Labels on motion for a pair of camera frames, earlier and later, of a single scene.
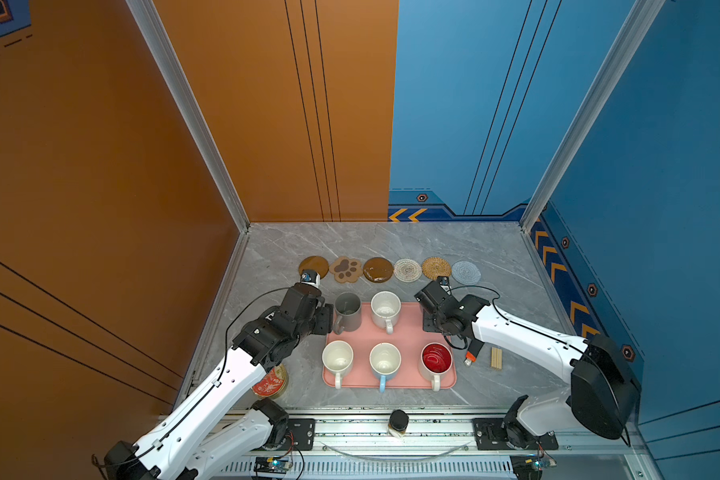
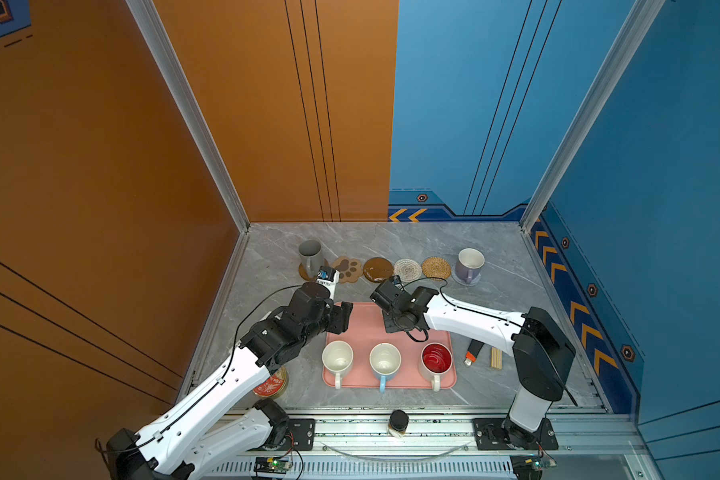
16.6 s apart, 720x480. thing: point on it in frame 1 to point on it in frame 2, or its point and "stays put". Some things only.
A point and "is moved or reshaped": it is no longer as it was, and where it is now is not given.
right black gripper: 426,325 to 388,327
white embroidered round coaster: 408,270 stays put
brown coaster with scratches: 378,269 stays put
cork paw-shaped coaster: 345,269 stays put
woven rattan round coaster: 435,267 stays put
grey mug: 347,306 is moved or reshaped
